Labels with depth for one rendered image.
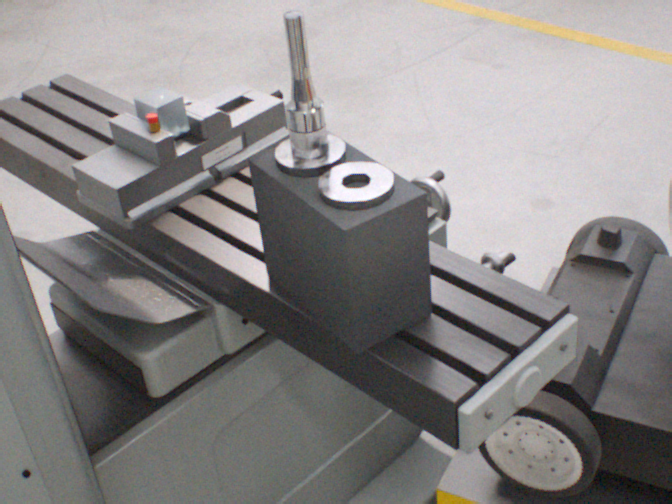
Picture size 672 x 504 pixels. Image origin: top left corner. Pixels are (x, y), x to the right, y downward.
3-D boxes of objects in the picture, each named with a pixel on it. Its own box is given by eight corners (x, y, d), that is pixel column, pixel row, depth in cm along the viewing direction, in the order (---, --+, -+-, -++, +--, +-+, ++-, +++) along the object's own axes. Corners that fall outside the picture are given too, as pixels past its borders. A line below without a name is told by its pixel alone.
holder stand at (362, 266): (337, 241, 137) (323, 117, 125) (434, 314, 121) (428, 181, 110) (266, 274, 132) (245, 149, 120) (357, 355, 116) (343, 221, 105)
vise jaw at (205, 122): (185, 107, 161) (180, 85, 158) (233, 127, 153) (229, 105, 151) (156, 121, 157) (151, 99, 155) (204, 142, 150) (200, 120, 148)
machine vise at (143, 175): (239, 115, 172) (229, 58, 166) (295, 138, 163) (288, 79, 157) (75, 199, 153) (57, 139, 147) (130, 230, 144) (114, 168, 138)
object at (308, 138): (336, 151, 118) (331, 111, 115) (303, 164, 116) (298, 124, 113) (316, 137, 121) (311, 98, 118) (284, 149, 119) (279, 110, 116)
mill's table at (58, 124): (72, 104, 200) (62, 69, 195) (582, 356, 124) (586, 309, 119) (-29, 149, 188) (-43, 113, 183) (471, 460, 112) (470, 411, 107)
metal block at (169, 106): (167, 119, 155) (159, 85, 151) (190, 129, 151) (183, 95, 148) (141, 132, 152) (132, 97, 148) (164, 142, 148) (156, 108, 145)
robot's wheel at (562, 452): (598, 491, 160) (606, 406, 149) (591, 514, 157) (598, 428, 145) (484, 456, 169) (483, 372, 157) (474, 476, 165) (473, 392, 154)
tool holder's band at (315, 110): (331, 111, 115) (331, 103, 114) (298, 124, 113) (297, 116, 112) (311, 98, 118) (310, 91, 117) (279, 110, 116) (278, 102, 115)
